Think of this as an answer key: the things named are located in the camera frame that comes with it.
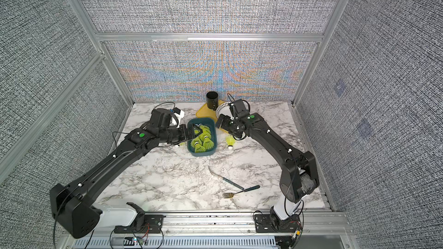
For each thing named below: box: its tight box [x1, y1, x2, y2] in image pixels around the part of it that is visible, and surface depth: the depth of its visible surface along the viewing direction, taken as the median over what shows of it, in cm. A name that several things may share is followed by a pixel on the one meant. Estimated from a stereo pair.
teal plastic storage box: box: [186, 117, 218, 157], surface depth 97 cm
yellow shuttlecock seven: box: [226, 134, 236, 150], surface depth 99 cm
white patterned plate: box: [215, 101, 234, 119], surface depth 115 cm
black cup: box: [206, 91, 219, 111], surface depth 116 cm
